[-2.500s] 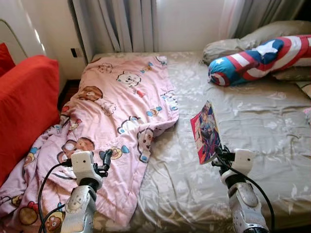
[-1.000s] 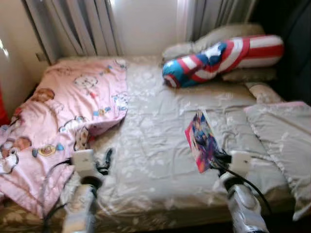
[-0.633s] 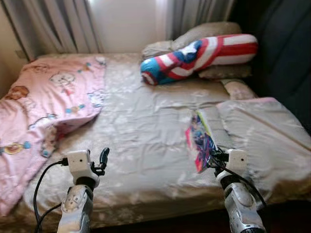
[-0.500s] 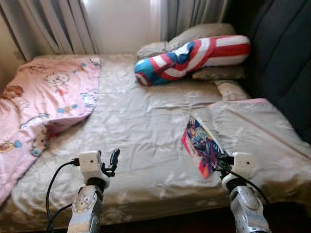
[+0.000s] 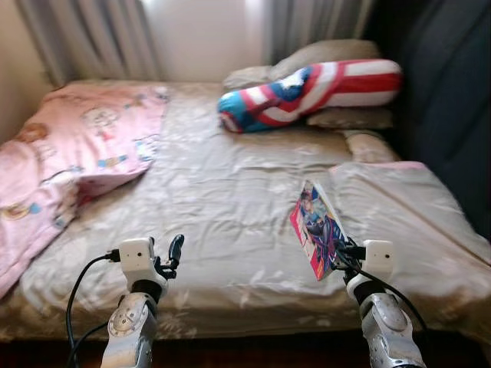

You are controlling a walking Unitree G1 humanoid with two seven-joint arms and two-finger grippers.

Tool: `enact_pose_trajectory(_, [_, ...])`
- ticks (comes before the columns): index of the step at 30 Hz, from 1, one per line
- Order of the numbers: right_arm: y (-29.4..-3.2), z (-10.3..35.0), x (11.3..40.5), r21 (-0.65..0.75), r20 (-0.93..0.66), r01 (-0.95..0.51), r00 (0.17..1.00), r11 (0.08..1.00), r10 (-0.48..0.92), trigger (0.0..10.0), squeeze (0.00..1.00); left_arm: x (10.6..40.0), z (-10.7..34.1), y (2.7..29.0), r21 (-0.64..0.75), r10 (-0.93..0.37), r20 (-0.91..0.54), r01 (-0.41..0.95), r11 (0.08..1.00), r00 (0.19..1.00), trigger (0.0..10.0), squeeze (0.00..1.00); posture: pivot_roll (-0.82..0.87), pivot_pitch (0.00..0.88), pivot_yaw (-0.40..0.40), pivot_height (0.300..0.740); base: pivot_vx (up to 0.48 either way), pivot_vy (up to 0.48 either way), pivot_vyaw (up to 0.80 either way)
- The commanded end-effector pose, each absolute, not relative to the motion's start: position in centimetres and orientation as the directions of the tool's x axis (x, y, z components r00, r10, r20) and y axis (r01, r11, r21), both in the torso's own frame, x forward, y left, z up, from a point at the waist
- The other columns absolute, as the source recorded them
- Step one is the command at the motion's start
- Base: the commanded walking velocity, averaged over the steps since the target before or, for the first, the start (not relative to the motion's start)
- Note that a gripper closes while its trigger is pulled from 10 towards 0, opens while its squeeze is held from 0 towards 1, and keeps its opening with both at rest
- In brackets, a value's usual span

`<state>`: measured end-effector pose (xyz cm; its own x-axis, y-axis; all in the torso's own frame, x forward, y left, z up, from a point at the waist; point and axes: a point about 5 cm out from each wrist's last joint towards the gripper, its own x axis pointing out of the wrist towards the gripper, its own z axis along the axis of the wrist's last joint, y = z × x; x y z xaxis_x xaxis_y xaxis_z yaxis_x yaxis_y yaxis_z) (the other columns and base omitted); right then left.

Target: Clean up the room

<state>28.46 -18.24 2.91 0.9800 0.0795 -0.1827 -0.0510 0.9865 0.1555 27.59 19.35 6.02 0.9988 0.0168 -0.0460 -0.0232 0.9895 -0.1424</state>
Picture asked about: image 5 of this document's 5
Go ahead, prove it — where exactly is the colourful comic book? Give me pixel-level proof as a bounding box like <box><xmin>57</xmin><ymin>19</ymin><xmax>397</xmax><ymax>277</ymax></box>
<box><xmin>289</xmin><ymin>180</ymin><xmax>348</xmax><ymax>281</ymax></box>

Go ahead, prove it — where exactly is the pink cartoon print blanket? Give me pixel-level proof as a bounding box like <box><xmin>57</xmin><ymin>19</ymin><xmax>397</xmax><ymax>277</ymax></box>
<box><xmin>0</xmin><ymin>83</ymin><xmax>170</xmax><ymax>296</ymax></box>

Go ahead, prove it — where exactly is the bed with grey floral sheet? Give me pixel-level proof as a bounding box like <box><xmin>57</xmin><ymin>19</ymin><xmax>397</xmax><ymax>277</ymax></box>
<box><xmin>0</xmin><ymin>77</ymin><xmax>491</xmax><ymax>346</ymax></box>

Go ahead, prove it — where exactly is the folded grey floral quilt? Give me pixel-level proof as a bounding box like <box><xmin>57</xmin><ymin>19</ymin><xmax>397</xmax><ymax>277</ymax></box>
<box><xmin>318</xmin><ymin>161</ymin><xmax>491</xmax><ymax>338</ymax></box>

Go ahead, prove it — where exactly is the small beige cartoon pillow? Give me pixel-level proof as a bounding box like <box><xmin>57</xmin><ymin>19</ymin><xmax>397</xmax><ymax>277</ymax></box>
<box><xmin>341</xmin><ymin>130</ymin><xmax>400</xmax><ymax>164</ymax></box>

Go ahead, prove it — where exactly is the stars and stripes bolster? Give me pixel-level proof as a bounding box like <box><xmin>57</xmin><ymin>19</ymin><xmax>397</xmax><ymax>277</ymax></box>
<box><xmin>217</xmin><ymin>59</ymin><xmax>404</xmax><ymax>133</ymax></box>

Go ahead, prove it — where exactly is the dark upholstered headboard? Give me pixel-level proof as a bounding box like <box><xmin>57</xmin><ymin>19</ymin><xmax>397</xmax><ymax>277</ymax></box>
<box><xmin>364</xmin><ymin>0</ymin><xmax>491</xmax><ymax>238</ymax></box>

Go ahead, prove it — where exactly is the bright window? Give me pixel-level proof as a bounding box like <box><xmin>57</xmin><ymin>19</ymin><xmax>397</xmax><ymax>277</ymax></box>
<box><xmin>142</xmin><ymin>0</ymin><xmax>269</xmax><ymax>84</ymax></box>

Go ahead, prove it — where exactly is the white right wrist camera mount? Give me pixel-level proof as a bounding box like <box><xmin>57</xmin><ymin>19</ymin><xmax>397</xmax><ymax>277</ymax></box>
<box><xmin>361</xmin><ymin>240</ymin><xmax>394</xmax><ymax>278</ymax></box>

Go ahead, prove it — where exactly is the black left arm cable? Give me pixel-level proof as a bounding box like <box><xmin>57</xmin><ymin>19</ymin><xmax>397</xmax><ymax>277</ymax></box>
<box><xmin>65</xmin><ymin>249</ymin><xmax>122</xmax><ymax>368</ymax></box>

